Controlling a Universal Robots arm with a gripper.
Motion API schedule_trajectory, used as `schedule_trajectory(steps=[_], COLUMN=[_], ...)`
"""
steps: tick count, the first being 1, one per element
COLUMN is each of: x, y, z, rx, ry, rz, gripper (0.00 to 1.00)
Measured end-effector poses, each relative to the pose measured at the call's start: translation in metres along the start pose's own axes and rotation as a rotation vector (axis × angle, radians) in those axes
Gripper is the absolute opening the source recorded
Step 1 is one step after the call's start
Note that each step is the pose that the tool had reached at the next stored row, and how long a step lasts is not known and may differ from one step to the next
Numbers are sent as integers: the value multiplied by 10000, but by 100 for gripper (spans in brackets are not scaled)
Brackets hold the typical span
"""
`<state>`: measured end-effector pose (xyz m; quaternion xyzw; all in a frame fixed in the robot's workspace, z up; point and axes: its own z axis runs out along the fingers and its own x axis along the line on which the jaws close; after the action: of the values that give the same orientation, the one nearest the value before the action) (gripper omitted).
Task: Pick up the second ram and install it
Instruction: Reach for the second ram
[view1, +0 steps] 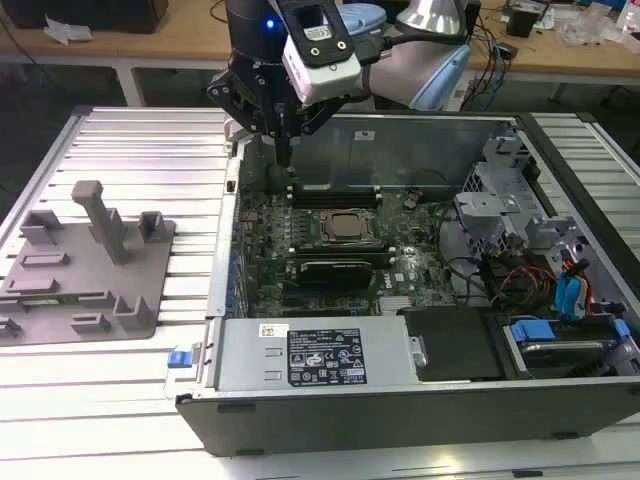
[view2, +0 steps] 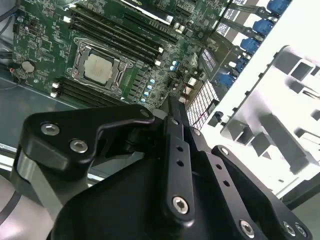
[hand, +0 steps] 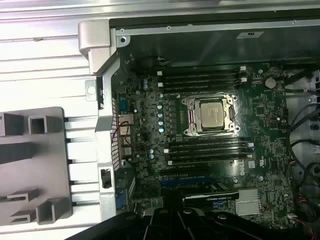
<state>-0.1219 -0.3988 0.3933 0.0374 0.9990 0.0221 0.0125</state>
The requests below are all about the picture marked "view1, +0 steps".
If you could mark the tall black box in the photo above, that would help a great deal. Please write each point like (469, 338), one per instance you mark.
(472, 15)

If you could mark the small black adapter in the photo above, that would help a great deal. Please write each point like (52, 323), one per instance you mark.
(507, 51)

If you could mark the wooden desk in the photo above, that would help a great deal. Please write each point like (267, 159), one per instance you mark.
(150, 47)

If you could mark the green RAM stick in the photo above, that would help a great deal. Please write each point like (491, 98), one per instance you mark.
(50, 299)

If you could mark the grey case hinge bracket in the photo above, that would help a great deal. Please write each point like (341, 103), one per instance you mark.
(232, 131)

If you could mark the metal drive cage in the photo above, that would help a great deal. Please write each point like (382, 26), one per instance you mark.
(492, 200)

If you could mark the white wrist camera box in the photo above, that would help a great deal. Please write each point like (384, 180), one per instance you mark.
(325, 75)

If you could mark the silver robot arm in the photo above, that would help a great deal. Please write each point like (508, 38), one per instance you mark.
(400, 75)

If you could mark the black open PC case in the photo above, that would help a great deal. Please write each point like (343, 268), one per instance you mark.
(400, 425)

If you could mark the silver CPU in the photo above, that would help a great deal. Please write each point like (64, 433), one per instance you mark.
(346, 225)

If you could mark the green motherboard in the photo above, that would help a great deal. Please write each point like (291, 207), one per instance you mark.
(415, 260)

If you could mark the black RAM slot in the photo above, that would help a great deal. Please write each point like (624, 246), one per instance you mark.
(335, 190)
(335, 202)

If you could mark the grey power supply unit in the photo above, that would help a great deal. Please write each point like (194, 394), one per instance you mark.
(240, 360)

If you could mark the round coin battery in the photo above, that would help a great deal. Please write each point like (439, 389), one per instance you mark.
(410, 202)

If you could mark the hard disk in blue carrier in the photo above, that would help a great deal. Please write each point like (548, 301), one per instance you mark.
(535, 332)

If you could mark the grey parts rack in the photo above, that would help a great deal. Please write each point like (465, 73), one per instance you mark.
(75, 270)

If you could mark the clear plastic bags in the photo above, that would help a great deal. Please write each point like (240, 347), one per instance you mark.
(595, 30)

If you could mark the crumpled white plastic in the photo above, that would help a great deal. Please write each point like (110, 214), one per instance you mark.
(67, 31)

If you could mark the black graphics card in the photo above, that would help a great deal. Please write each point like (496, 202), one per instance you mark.
(335, 277)

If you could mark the black plastic shroud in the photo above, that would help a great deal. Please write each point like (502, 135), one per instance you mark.
(450, 345)

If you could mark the blue case latch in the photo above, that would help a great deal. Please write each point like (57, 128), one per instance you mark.
(179, 360)

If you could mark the small black box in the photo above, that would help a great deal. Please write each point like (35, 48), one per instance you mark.
(521, 22)

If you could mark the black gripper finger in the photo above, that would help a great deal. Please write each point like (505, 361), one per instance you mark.
(312, 120)
(235, 105)

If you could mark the large black box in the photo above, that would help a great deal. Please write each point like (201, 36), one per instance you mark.
(90, 15)

